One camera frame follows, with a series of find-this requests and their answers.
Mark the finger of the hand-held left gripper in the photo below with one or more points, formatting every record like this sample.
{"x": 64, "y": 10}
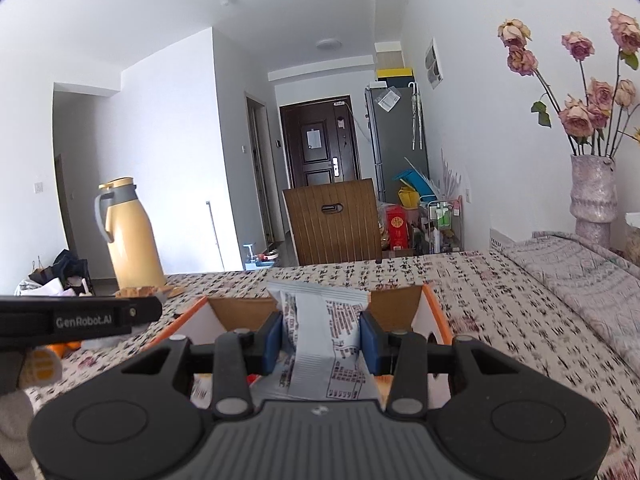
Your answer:
{"x": 146, "y": 309}

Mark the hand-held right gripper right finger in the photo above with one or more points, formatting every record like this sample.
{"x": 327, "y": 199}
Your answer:
{"x": 370, "y": 345}

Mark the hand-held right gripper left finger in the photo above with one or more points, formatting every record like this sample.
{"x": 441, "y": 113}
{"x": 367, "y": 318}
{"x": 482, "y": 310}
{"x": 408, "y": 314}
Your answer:
{"x": 270, "y": 345}

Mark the red orange cardboard box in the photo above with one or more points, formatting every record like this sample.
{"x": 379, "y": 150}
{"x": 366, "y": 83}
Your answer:
{"x": 235, "y": 312}

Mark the white snack packet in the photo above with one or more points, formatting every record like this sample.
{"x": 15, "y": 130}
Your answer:
{"x": 320, "y": 340}

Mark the white plastic bag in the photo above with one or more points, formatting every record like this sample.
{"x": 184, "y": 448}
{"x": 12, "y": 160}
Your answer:
{"x": 42, "y": 287}

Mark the orange fruit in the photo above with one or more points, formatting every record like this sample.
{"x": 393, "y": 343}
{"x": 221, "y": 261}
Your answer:
{"x": 62, "y": 346}

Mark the cream orange packet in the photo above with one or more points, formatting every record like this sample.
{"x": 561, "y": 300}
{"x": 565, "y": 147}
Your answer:
{"x": 42, "y": 367}

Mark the dark bag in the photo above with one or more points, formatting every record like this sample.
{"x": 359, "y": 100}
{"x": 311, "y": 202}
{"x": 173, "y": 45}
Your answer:
{"x": 65, "y": 265}

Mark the yellow thermos jug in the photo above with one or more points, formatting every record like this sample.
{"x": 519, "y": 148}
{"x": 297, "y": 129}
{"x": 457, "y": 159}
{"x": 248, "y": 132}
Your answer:
{"x": 132, "y": 240}

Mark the brown wooden chair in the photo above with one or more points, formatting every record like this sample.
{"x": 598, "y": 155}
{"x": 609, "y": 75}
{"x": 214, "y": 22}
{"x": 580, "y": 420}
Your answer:
{"x": 310, "y": 235}

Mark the red gift box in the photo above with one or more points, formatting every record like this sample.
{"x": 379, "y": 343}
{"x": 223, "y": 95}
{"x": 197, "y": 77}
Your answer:
{"x": 398, "y": 227}

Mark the yellow bag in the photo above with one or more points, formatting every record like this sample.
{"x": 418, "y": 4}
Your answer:
{"x": 408, "y": 197}

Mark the blue plastic item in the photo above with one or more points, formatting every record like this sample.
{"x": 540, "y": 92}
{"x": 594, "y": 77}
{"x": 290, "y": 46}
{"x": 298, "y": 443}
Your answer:
{"x": 412, "y": 182}

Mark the grey interior door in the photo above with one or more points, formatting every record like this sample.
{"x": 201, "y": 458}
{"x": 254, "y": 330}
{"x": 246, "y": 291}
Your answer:
{"x": 257, "y": 170}

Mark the dark brown entrance door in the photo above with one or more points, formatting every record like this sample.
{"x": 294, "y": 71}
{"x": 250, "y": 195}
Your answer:
{"x": 320, "y": 150}

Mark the grey refrigerator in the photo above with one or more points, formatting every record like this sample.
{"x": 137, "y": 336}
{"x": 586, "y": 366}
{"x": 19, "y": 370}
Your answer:
{"x": 397, "y": 145}

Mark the paper sheet on door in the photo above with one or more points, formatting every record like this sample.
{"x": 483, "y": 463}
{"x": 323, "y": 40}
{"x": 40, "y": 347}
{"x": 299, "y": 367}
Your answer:
{"x": 313, "y": 138}

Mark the grey pink patterned blanket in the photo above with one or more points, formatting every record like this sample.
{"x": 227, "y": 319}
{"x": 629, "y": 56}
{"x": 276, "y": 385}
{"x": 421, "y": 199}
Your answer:
{"x": 575, "y": 280}

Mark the white folded umbrella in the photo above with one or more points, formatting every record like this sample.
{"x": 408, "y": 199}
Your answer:
{"x": 416, "y": 115}

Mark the paper sheet on refrigerator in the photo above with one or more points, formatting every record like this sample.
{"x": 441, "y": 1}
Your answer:
{"x": 388, "y": 99}

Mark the pink grey ribbed vase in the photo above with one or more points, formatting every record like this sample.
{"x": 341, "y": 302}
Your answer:
{"x": 594, "y": 200}

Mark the yellow box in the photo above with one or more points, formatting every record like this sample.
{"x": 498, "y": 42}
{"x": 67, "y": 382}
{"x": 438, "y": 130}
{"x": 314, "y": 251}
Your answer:
{"x": 395, "y": 73}

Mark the clear storage container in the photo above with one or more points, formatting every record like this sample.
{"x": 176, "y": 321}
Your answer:
{"x": 633, "y": 232}

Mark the round ceiling lamp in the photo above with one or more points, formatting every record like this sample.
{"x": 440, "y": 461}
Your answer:
{"x": 329, "y": 44}

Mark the dried pink roses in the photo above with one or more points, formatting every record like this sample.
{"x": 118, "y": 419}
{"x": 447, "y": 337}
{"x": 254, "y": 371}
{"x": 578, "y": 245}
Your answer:
{"x": 595, "y": 100}

